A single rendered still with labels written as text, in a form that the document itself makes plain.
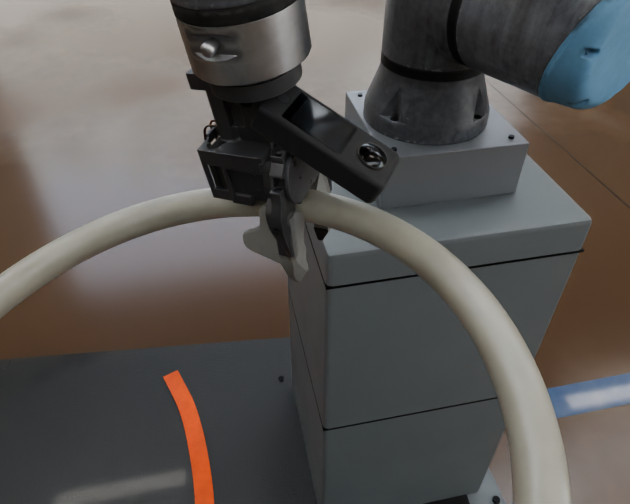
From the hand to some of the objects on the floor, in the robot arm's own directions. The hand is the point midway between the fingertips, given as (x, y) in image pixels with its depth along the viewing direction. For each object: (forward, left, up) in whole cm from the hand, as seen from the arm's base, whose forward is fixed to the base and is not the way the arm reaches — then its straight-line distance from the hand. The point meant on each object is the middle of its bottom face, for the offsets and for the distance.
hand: (314, 251), depth 53 cm
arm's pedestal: (-34, +20, -97) cm, 105 cm away
